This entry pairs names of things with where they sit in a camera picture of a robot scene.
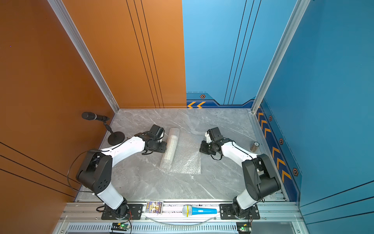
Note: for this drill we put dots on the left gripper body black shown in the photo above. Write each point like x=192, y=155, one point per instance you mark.
x=160, y=146

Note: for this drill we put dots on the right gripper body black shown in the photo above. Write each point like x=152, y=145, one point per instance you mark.
x=208, y=147

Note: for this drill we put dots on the clear bubble wrap sheet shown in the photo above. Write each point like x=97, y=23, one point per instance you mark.
x=182, y=155

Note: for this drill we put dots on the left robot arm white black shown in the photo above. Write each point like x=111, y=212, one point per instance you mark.
x=96, y=170

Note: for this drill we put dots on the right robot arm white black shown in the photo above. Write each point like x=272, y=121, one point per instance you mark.
x=260, y=177

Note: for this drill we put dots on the black microphone on stand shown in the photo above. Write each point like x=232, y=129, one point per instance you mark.
x=115, y=138

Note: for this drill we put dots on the brown cylindrical can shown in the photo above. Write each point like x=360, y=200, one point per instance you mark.
x=254, y=147

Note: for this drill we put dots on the colourful card box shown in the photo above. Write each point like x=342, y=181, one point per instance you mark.
x=154, y=207

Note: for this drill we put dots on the blue toy microphone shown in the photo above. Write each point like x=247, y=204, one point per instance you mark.
x=189, y=210

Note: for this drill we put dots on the right green circuit board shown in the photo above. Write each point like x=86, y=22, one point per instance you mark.
x=244, y=228

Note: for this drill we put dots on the green circuit board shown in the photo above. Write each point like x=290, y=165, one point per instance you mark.
x=120, y=227
x=244, y=228

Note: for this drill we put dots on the left green circuit board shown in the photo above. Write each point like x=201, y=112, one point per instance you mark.
x=120, y=227

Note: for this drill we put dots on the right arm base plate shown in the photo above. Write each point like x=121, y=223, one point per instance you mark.
x=233, y=211

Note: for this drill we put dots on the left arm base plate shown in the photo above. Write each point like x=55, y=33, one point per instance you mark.
x=124, y=212

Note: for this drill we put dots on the aluminium front rail frame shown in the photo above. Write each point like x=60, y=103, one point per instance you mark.
x=276, y=217

